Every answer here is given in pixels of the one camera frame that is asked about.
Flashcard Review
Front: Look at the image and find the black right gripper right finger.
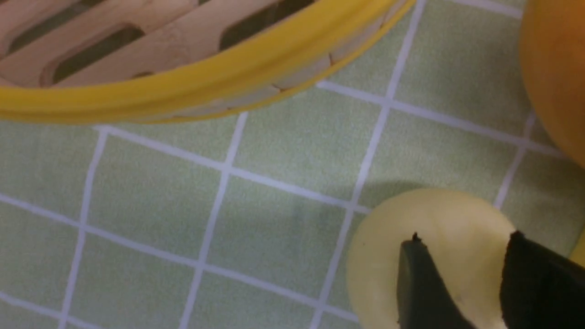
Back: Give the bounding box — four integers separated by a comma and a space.
500, 231, 585, 329

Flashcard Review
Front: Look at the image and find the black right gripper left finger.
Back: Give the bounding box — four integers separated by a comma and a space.
397, 233, 475, 329

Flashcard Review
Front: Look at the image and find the yellow bun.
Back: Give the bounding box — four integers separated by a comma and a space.
346, 189, 516, 329

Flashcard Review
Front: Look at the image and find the yellow-rimmed bamboo steamer tray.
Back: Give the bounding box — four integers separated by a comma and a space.
0, 0, 415, 124

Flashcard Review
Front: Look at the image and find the yellow cube block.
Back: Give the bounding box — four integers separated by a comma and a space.
569, 229, 585, 267

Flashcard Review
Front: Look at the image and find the green checkered tablecloth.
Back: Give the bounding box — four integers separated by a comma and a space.
0, 0, 584, 329

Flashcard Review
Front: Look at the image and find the orange toy mango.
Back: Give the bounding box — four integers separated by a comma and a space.
519, 0, 585, 167

